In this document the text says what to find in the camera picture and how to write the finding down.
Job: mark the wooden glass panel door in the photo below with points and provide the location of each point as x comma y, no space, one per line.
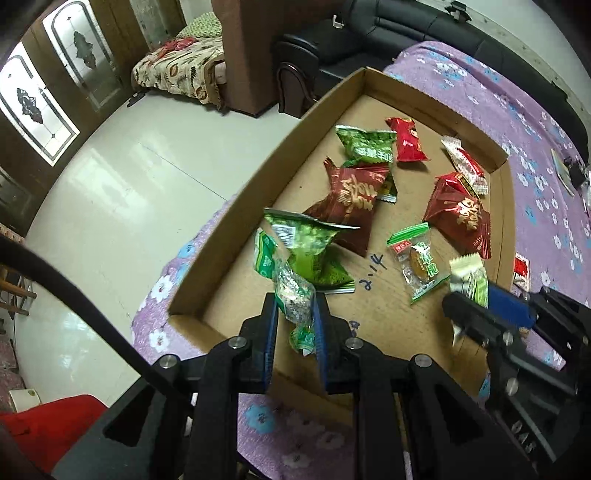
115,27

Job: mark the small black device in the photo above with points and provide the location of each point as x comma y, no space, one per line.
579,173

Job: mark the purple floral blanket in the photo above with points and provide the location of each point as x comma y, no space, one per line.
461,92

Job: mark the red candy packet black label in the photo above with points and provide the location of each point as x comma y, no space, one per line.
464,161

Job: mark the cardboard box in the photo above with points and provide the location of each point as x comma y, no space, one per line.
415,323

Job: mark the wooden stool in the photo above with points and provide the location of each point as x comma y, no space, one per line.
18,286

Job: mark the clear green cake packet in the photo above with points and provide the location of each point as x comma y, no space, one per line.
420,263

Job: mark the floral bedspread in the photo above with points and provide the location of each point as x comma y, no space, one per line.
180,69

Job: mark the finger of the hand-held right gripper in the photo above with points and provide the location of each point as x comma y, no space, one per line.
466,314
508,304

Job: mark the red cloth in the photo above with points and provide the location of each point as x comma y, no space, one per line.
51,424

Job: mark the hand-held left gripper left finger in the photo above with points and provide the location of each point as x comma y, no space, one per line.
270,350

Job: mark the brown bed frame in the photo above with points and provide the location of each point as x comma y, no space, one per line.
249,55

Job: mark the small white object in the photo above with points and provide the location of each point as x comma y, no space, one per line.
337,21

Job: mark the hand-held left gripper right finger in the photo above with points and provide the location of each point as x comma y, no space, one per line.
323,355

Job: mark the plain red snack packet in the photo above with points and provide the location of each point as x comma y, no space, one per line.
408,138

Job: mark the black leather sofa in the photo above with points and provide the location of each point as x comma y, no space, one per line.
392,27

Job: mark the small green snack packet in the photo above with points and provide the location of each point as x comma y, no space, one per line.
390,189

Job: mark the green pea snack packet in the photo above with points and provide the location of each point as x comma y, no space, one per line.
367,145
314,249

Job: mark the flat paper booklet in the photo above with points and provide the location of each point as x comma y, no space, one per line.
563,170

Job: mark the black slipper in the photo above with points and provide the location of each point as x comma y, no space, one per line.
136,98

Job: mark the white green snack packet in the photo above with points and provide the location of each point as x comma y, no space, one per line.
473,281

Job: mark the dark red snack packet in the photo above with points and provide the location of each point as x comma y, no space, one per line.
461,217
351,203

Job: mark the red white snack packet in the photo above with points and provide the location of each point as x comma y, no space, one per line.
521,270

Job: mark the clear green nut packet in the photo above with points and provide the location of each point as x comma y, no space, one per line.
295,295

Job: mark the green pillow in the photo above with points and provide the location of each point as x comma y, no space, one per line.
201,25

